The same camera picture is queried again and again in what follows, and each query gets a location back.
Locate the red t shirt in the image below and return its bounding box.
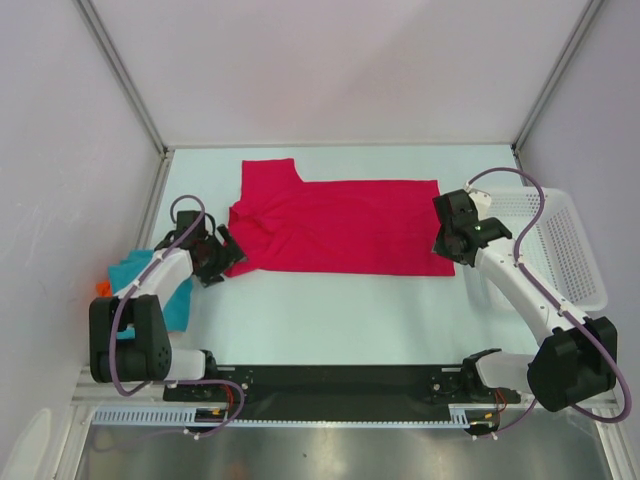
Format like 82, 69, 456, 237
226, 158, 455, 277

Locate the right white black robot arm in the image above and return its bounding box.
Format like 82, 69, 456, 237
434, 187, 620, 412

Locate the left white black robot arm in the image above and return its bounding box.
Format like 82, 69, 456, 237
89, 210, 246, 400

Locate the teal folded t shirt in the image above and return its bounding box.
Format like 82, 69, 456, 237
107, 248, 193, 333

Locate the white plastic basket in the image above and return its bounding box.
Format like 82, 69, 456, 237
483, 186, 608, 313

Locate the orange folded t shirt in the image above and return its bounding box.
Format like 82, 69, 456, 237
95, 281, 113, 297

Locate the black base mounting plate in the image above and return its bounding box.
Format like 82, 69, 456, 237
162, 363, 522, 425

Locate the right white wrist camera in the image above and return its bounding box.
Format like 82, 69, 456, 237
464, 183, 492, 220

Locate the white slotted cable duct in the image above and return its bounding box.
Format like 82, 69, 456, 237
92, 406, 497, 429

